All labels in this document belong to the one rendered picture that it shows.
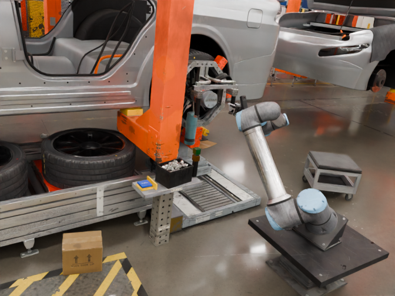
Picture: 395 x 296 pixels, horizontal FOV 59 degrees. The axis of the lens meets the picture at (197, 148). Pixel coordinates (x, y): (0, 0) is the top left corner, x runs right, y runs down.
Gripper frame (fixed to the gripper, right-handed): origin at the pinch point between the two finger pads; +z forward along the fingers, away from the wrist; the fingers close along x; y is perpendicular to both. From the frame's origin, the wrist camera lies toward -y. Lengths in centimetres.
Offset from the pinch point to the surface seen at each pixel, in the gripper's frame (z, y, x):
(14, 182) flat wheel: 7, 42, -158
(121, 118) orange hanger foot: 38, 19, -76
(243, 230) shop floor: -52, 83, -16
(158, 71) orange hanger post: -14, -29, -76
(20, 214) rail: -13, 53, -158
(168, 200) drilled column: -40, 49, -77
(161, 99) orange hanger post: -20, -13, -76
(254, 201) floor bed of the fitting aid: -32, 77, 15
